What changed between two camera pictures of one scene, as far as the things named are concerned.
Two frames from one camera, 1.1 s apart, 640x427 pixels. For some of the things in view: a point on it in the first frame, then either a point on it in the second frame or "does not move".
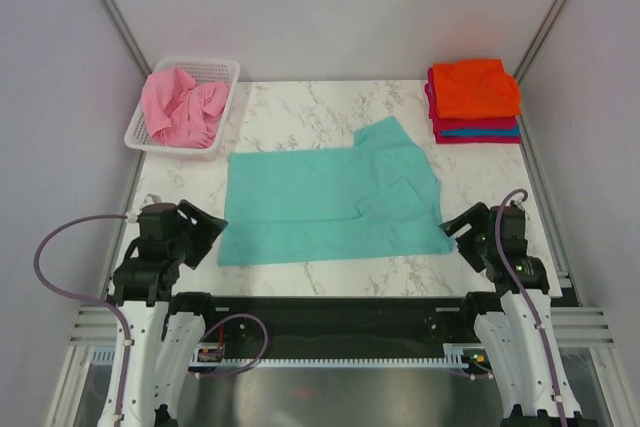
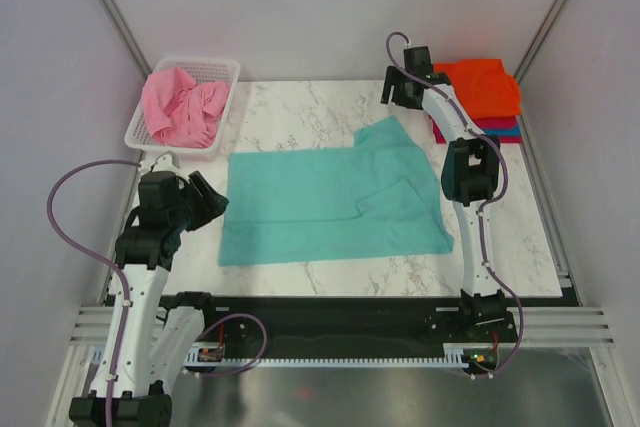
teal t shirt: [375, 198] does not move
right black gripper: [477, 215] → [392, 77]
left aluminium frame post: [111, 8] does not move
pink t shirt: [180, 111] does not move
